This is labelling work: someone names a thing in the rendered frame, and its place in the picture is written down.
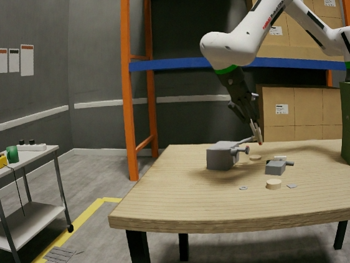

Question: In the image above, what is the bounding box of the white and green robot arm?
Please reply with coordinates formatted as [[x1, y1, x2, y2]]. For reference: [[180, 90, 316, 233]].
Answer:
[[200, 0, 350, 87]]

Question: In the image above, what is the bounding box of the beige short cylinder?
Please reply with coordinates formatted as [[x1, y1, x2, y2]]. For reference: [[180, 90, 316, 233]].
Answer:
[[267, 179, 281, 190]]

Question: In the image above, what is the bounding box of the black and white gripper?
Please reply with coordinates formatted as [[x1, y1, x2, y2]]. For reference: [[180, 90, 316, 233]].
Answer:
[[226, 79, 261, 137]]

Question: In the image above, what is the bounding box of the tan round wooden disc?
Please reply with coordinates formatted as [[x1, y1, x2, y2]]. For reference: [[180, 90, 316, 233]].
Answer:
[[249, 155, 261, 161]]

